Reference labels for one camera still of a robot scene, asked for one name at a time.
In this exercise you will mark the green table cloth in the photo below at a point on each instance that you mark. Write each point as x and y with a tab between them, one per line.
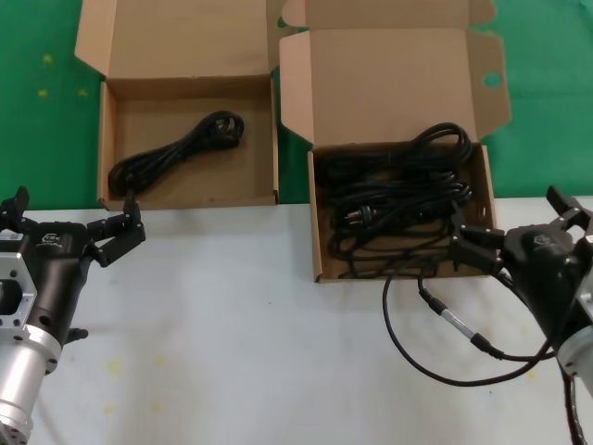
37	139

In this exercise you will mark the plain open cardboard box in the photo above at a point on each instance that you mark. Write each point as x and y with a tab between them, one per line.
185	37

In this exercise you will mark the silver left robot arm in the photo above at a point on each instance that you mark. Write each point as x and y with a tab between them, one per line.
18	380

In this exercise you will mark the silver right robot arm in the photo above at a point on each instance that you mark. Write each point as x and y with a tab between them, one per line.
579	352

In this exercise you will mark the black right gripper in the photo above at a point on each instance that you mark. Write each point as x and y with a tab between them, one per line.
542	269

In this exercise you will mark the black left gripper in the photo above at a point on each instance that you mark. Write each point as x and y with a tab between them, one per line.
60	273

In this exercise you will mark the cardboard box with round hole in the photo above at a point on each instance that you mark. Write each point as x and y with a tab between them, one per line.
394	83

